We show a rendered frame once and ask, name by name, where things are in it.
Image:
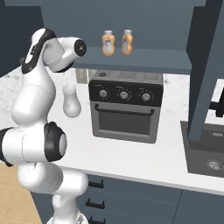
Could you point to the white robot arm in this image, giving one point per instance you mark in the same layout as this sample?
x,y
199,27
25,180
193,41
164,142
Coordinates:
x,y
33,99

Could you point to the white round-bellied bottle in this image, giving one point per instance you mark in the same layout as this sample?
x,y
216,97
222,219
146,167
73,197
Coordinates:
x,y
71,106

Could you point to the orange condiment bottle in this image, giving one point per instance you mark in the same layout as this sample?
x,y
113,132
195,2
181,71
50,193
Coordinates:
x,y
108,43
127,43

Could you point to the blue-grey base cabinet door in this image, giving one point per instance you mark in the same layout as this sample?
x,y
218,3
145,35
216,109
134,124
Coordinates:
x,y
201,208

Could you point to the toaster oven door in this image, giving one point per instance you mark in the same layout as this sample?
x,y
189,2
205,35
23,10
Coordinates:
x,y
125,124

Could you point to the silver toaster oven knob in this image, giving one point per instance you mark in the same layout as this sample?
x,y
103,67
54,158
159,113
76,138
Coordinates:
x,y
145,96
124,95
103,93

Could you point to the grey toaster oven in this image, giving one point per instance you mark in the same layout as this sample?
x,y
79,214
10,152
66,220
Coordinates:
x,y
126,84

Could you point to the grey beige speckled block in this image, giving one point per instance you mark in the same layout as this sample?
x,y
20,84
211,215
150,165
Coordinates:
x,y
83,75

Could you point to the blue-grey drawer front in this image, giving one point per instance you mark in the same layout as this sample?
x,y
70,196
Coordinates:
x,y
137,213
140,189

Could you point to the dark grey sink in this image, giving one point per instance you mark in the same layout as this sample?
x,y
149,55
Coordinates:
x,y
204,154

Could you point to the black tap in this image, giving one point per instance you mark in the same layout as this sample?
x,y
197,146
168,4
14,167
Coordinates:
x,y
217,106

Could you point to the blue-grey wall cabinet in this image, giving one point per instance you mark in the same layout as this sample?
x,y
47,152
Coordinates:
x,y
151,29

